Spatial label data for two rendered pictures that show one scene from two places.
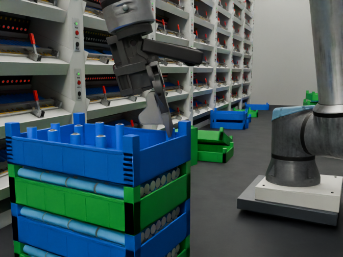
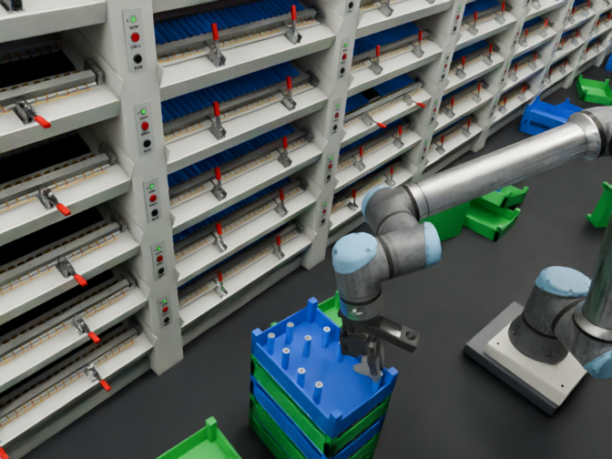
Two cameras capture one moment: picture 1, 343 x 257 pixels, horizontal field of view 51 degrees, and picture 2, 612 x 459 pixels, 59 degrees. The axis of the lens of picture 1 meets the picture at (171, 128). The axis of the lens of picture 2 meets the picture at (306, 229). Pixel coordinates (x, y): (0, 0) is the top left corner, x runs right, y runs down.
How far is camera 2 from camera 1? 0.91 m
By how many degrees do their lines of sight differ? 32
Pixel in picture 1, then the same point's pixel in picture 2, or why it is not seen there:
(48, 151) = (280, 374)
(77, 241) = (292, 430)
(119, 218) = (320, 443)
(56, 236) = (279, 415)
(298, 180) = (535, 354)
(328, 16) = not seen: outside the picture
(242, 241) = (446, 401)
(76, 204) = (295, 414)
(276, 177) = (515, 339)
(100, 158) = (314, 409)
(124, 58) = (350, 329)
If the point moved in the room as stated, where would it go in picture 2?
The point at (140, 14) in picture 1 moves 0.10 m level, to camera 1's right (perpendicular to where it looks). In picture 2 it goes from (366, 315) to (414, 331)
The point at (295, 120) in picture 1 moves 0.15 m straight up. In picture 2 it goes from (556, 301) to (576, 263)
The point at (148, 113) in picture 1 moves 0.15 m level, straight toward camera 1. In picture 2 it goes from (361, 368) to (346, 424)
